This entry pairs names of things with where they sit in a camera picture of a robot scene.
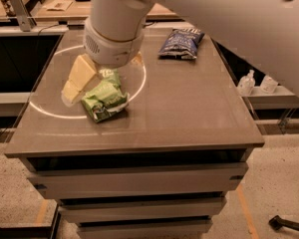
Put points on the green rice chip bag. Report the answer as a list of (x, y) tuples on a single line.
[(106, 99)]

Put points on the clear sanitizer bottle left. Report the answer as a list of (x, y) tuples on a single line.
[(246, 84)]

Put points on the clear sanitizer bottle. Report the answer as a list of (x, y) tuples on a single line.
[(268, 85), (246, 84)]

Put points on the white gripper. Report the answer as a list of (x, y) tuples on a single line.
[(110, 50)]

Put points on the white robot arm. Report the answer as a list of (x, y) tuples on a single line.
[(263, 32)]

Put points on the metal bracket left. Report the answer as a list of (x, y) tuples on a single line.
[(21, 14)]

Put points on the clear sanitizer bottle right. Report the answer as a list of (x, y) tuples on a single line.
[(268, 85)]

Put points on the dark blue chip bag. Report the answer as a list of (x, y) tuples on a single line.
[(181, 44)]

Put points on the grey drawer cabinet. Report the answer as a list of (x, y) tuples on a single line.
[(163, 166)]

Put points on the black chair base leg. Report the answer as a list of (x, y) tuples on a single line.
[(277, 222)]

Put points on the paper card on desk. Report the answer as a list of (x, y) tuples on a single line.
[(58, 5)]

